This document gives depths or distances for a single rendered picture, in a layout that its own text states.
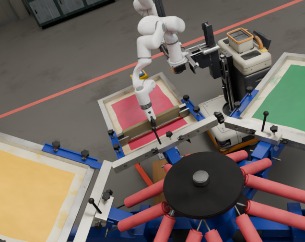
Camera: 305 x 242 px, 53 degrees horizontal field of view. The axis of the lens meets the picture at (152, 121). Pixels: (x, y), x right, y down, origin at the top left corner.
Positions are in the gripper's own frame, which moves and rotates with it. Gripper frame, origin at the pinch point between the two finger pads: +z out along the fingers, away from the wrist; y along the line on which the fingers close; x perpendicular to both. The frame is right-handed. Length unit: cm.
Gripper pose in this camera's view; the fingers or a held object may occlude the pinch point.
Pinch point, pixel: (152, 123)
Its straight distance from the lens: 201.4
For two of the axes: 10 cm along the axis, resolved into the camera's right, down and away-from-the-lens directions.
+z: 2.8, 7.4, 6.1
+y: -3.2, -5.2, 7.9
